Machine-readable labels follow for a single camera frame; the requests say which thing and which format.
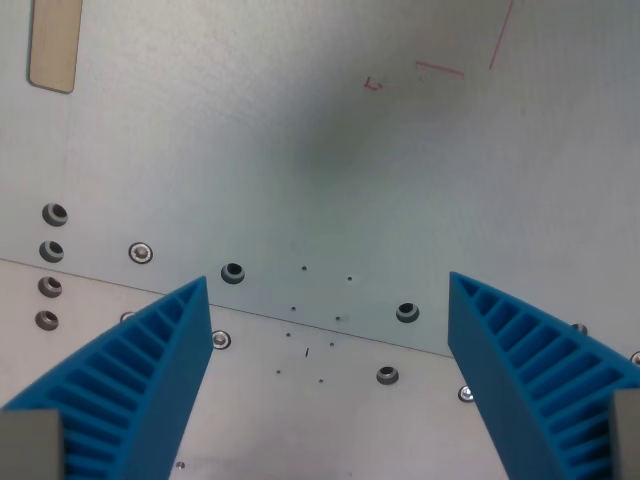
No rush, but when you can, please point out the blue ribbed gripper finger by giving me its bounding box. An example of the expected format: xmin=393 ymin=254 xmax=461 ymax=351
xmin=0 ymin=275 xmax=212 ymax=480
xmin=446 ymin=271 xmax=640 ymax=480

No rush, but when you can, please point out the light wooden strip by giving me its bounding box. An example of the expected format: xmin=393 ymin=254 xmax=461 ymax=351
xmin=27 ymin=0 xmax=83 ymax=94

